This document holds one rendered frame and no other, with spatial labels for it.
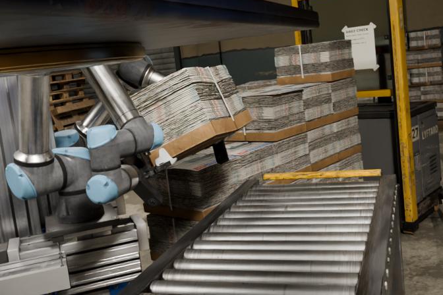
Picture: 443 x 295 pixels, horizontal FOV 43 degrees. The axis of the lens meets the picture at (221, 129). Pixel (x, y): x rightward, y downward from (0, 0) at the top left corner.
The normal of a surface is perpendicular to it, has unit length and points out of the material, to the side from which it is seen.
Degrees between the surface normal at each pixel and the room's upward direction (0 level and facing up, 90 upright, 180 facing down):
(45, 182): 107
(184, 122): 85
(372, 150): 90
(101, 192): 90
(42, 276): 90
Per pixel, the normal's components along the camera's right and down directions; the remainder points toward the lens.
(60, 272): 0.32, 0.09
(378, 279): -0.11, -0.99
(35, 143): 0.33, 0.34
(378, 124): -0.64, 0.18
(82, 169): 0.73, 0.00
